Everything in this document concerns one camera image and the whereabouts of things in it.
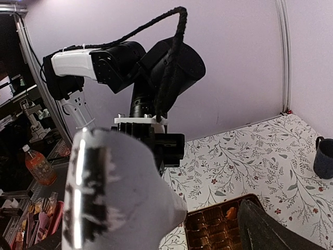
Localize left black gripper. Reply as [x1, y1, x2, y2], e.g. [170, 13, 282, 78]
[111, 123, 185, 176]

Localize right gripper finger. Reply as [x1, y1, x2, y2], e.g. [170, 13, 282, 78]
[238, 199, 323, 250]

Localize gold cookie tin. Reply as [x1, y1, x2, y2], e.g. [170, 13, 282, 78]
[184, 194, 263, 249]

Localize metal serving tongs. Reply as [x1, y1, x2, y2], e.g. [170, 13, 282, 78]
[61, 128, 187, 249]

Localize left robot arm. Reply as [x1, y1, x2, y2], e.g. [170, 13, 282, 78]
[43, 38, 206, 174]

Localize floral tablecloth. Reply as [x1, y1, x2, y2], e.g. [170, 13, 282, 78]
[163, 114, 332, 249]

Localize dark blue mug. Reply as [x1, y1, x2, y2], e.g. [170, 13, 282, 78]
[313, 136, 332, 180]

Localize orange drink bottle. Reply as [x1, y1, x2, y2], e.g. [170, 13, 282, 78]
[22, 145, 57, 186]

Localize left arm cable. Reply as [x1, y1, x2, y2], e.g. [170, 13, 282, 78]
[62, 6, 188, 122]

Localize left frame post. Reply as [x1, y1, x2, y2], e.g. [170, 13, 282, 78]
[12, 12, 72, 148]

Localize frame post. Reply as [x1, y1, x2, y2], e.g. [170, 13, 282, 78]
[12, 12, 72, 148]
[275, 0, 292, 114]

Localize right frame post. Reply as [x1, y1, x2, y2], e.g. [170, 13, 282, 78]
[275, 0, 292, 114]

